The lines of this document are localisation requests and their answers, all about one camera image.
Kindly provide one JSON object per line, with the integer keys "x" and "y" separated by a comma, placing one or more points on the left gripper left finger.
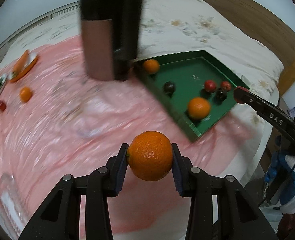
{"x": 58, "y": 216}

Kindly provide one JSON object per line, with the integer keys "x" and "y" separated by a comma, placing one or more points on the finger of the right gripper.
{"x": 257, "y": 103}

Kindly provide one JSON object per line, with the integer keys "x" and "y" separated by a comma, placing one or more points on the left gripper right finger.
{"x": 220, "y": 207}

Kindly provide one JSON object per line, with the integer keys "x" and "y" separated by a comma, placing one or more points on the dark plum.
{"x": 221, "y": 95}
{"x": 169, "y": 87}

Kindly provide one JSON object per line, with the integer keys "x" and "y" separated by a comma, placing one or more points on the orange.
{"x": 151, "y": 66}
{"x": 198, "y": 108}
{"x": 150, "y": 156}
{"x": 25, "y": 94}

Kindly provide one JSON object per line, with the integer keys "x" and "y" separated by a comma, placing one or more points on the right gloved hand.
{"x": 280, "y": 179}

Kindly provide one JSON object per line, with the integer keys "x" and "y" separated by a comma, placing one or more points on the clear glass tray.
{"x": 12, "y": 210}

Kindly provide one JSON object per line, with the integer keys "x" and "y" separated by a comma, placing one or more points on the green tray box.
{"x": 189, "y": 70}

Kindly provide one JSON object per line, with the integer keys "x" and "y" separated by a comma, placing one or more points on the pink plastic sheet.
{"x": 73, "y": 124}

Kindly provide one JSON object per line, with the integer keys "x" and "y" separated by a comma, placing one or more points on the carrot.
{"x": 21, "y": 62}

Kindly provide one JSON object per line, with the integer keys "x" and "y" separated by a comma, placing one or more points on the orange oval dish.
{"x": 32, "y": 60}

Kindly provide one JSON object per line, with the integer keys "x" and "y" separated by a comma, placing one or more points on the black and copper kettle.
{"x": 109, "y": 33}

